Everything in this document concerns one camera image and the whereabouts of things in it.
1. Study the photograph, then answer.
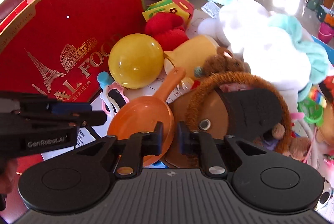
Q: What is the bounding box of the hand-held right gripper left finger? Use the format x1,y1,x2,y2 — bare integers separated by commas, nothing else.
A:
74,121,164,179

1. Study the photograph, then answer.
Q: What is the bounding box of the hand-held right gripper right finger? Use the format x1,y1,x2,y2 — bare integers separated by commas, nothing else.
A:
177,121,267,177

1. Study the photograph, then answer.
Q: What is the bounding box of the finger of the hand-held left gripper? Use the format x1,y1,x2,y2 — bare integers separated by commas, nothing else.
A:
31,110,107,127
46,102,92,115

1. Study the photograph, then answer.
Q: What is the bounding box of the orange toy frying pan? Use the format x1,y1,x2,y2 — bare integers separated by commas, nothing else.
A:
107,67,186,167

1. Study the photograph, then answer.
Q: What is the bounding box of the red gift box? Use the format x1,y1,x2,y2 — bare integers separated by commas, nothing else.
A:
0,0,145,175

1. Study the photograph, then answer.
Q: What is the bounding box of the person's left hand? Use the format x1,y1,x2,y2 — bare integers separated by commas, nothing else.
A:
0,158,19,196

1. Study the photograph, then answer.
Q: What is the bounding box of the white pink baby toy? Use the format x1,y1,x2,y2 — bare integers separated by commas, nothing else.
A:
97,71,131,118

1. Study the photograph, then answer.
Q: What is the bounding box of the brown plush slipper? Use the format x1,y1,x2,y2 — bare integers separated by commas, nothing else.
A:
164,71,293,168

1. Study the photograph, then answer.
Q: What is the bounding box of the yellow ball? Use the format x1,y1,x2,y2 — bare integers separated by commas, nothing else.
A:
108,33,164,89

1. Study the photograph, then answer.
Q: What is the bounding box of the brown furry plush toy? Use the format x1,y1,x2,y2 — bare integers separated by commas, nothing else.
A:
202,47,249,76

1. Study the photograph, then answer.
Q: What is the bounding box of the yellow plastic toy jug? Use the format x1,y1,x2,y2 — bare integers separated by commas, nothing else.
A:
163,35,227,80

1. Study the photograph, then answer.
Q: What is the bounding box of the red plush bow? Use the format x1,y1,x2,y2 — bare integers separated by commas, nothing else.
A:
145,12,190,51

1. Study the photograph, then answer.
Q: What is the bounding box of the brown plush bear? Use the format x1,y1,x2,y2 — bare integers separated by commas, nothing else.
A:
271,122,314,159

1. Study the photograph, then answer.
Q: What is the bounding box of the white and mint plush toy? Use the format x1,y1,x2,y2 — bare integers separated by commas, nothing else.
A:
192,0,330,110

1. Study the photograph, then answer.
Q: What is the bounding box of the white plastic headband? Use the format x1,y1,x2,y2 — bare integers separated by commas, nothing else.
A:
300,120,320,170

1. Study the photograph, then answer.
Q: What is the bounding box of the green plastic toy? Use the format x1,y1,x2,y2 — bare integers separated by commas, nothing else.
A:
297,97,324,127

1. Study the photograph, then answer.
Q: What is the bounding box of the colourful foam cube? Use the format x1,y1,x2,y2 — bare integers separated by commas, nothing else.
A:
142,0,195,29

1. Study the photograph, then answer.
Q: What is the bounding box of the yellow orange plastic toy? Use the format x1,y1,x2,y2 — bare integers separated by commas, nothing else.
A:
317,120,334,152

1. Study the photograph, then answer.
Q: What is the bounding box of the cow print ball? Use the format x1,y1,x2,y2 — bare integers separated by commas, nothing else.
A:
317,180,333,211

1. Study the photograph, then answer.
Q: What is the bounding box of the pink bucket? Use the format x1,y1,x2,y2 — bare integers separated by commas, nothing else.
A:
317,23,334,44

